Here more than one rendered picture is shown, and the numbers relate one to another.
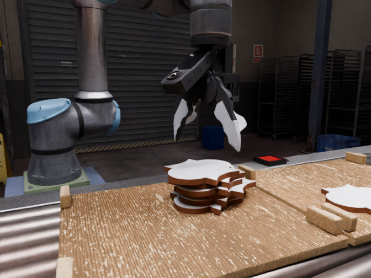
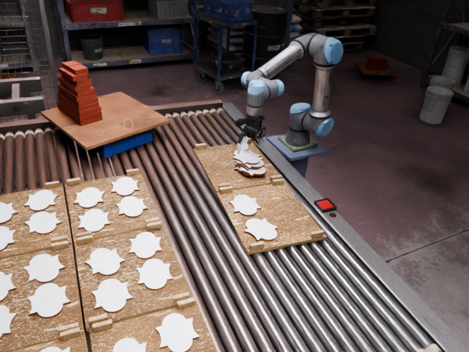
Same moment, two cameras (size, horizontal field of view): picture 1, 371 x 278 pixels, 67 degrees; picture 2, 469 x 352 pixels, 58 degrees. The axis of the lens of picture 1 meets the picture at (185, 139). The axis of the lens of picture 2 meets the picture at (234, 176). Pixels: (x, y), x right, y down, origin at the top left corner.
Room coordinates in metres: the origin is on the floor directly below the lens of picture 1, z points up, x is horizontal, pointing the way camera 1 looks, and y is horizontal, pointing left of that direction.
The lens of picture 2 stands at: (0.48, -1.86, 2.08)
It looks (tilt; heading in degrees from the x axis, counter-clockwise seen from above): 33 degrees down; 90
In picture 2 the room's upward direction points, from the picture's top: 4 degrees clockwise
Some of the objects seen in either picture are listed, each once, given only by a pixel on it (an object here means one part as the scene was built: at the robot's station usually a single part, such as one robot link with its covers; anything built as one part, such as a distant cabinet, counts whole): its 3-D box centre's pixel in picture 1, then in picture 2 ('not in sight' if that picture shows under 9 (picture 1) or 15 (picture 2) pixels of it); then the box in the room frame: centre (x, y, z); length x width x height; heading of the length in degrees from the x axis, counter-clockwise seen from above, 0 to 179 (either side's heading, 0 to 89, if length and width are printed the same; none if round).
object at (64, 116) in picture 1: (53, 122); (301, 115); (0.83, 0.39, 1.06); 0.13 x 0.12 x 0.14; 134
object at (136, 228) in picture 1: (182, 217); (236, 165); (0.48, 0.01, 0.93); 0.41 x 0.35 x 0.02; 113
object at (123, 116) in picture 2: not in sight; (105, 116); (-0.26, 0.23, 1.03); 0.50 x 0.50 x 0.02; 47
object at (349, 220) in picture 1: (337, 216); (225, 190); (0.44, -0.25, 0.95); 0.06 x 0.02 x 0.03; 22
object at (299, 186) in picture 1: (348, 187); (268, 214); (0.64, -0.39, 0.93); 0.41 x 0.35 x 0.02; 112
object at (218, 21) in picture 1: (208, 27); (255, 109); (0.55, -0.04, 1.27); 0.08 x 0.08 x 0.05
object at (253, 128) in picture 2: (212, 73); (254, 126); (0.55, -0.05, 1.19); 0.09 x 0.08 x 0.12; 139
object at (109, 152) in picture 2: not in sight; (114, 130); (-0.20, 0.19, 0.97); 0.31 x 0.31 x 0.10; 47
